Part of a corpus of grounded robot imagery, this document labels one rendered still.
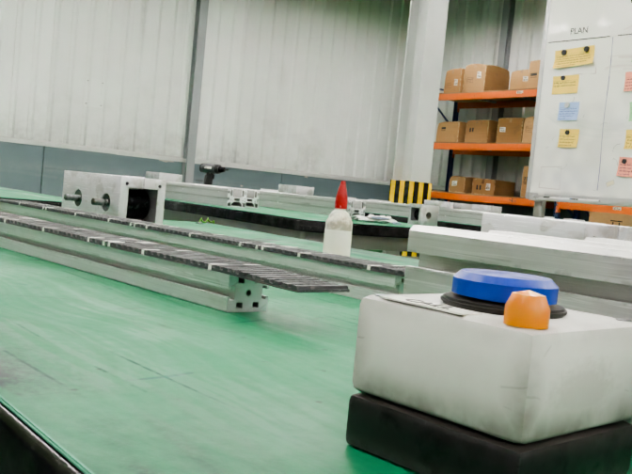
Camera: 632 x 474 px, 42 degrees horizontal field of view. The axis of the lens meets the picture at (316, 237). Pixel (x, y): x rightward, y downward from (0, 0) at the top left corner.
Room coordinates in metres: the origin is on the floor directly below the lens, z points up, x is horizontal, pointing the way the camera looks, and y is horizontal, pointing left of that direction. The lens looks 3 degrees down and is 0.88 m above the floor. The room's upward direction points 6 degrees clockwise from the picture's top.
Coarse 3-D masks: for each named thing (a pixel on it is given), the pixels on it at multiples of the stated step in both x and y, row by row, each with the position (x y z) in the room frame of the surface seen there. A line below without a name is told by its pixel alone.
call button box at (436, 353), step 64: (384, 320) 0.31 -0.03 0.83; (448, 320) 0.29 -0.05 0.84; (576, 320) 0.30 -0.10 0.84; (384, 384) 0.31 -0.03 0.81; (448, 384) 0.28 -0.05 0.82; (512, 384) 0.27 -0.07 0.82; (576, 384) 0.28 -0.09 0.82; (384, 448) 0.30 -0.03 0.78; (448, 448) 0.28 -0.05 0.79; (512, 448) 0.27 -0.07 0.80; (576, 448) 0.29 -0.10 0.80
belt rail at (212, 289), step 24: (0, 240) 0.95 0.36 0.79; (24, 240) 0.92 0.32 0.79; (48, 240) 0.86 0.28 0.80; (72, 240) 0.82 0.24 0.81; (72, 264) 0.82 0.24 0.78; (96, 264) 0.78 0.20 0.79; (120, 264) 0.76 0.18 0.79; (144, 264) 0.72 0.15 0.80; (168, 264) 0.69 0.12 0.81; (144, 288) 0.72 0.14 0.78; (168, 288) 0.69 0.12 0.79; (192, 288) 0.66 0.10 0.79; (216, 288) 0.65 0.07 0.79; (240, 288) 0.64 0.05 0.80; (264, 288) 0.66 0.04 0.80
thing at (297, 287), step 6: (294, 282) 0.58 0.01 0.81; (300, 282) 0.59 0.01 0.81; (306, 282) 0.59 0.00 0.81; (312, 282) 0.59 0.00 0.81; (318, 282) 0.60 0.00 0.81; (324, 282) 0.60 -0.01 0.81; (330, 282) 0.61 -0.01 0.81; (282, 288) 0.57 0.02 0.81; (288, 288) 0.57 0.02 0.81; (294, 288) 0.57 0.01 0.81; (300, 288) 0.57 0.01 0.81; (306, 288) 0.57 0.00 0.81; (312, 288) 0.57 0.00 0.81; (318, 288) 0.58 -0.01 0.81; (324, 288) 0.58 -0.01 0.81; (330, 288) 0.59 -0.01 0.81; (336, 288) 0.59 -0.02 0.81; (342, 288) 0.59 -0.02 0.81
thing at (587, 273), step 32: (448, 256) 0.44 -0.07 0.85; (480, 256) 0.42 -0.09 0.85; (512, 256) 0.41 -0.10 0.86; (544, 256) 0.40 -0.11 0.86; (576, 256) 0.39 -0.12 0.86; (608, 256) 0.37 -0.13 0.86; (416, 288) 0.45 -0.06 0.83; (448, 288) 0.44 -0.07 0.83; (576, 288) 0.40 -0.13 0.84; (608, 288) 0.38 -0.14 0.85
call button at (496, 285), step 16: (464, 272) 0.31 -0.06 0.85; (480, 272) 0.31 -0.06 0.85; (496, 272) 0.32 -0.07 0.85; (512, 272) 0.33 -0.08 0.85; (464, 288) 0.31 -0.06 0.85; (480, 288) 0.30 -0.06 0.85; (496, 288) 0.30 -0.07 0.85; (512, 288) 0.30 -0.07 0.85; (528, 288) 0.30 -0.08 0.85; (544, 288) 0.30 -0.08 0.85
